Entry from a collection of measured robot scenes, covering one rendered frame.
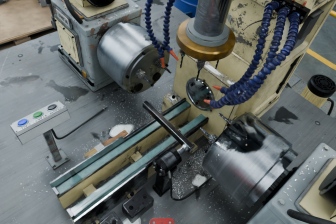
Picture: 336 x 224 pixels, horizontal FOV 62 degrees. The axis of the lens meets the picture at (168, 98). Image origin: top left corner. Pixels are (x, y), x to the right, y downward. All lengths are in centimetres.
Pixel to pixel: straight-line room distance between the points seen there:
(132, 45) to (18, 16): 222
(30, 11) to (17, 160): 218
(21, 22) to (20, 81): 162
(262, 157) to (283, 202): 13
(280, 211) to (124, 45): 75
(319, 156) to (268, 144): 15
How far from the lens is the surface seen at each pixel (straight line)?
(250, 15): 100
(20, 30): 299
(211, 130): 120
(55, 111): 99
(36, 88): 147
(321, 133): 151
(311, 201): 83
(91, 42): 120
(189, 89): 115
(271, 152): 86
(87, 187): 109
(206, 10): 78
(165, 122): 99
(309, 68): 324
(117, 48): 110
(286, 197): 82
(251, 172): 85
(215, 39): 82
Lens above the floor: 183
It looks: 49 degrees down
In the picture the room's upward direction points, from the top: 9 degrees clockwise
